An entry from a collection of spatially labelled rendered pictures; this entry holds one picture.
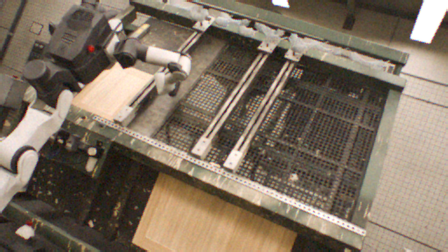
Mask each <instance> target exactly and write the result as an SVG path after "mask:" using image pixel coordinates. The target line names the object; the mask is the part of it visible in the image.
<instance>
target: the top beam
mask: <svg viewBox="0 0 448 252"><path fill-rule="evenodd" d="M129 4H131V5H133V6H136V12H138V13H141V14H145V15H148V16H150V17H153V18H157V19H162V20H164V21H167V22H169V23H172V24H175V25H180V26H183V27H185V28H187V29H191V30H195V29H194V28H193V27H194V25H195V24H197V23H198V21H194V20H193V19H192V17H190V16H189V15H190V13H191V12H190V11H189V10H185V9H182V8H180V7H178V6H172V5H169V4H168V3H162V2H160V1H156V0H129ZM214 22H215V20H214ZM214 22H213V23H212V24H210V25H209V26H208V27H207V35H209V36H215V37H216V38H219V39H224V40H226V41H228V42H231V43H236V44H238V45H241V46H245V47H247V48H249V49H255V50H257V51H260V52H261V51H262V50H261V49H258V48H259V46H260V45H261V44H262V42H263V41H264V40H265V37H266V35H265V34H264V33H262V32H259V31H255V30H254V31H255V36H252V37H245V36H242V35H241V34H240V33H239V32H238V30H239V28H240V27H239V25H237V24H228V27H227V28H226V27H221V26H218V25H217V24H215V23H214ZM308 48H310V47H308ZM290 49H291V42H290V41H287V40H284V39H281V40H280V42H279V43H277V44H276V47H275V49H274V50H273V51H272V52H271V56H277V57H278V58H281V59H284V60H288V59H287V58H285V57H284V56H285V55H286V53H287V52H288V51H289V50H290ZM297 63H298V64H300V65H303V66H305V67H309V68H311V69H314V70H317V71H321V72H324V73H326V74H330V75H333V76H336V77H338V78H341V79H345V80H348V81H351V82H354V83H356V84H359V85H362V86H365V87H369V88H372V89H375V90H378V91H380V92H383V93H385V94H386V93H387V92H388V91H389V89H391V88H392V89H394V90H396V91H399V92H403V90H404V88H405V86H406V82H407V80H406V79H405V78H403V77H401V76H397V75H395V74H390V73H385V72H383V71H381V70H378V69H376V68H372V67H368V66H364V65H361V64H359V63H356V62H354V61H351V60H348V59H342V58H339V57H336V56H334V55H331V54H329V53H326V52H320V51H317V50H314V49H311V48H310V49H309V50H307V52H306V53H305V54H302V56H301V57H300V59H299V60H298V62H297Z"/></svg>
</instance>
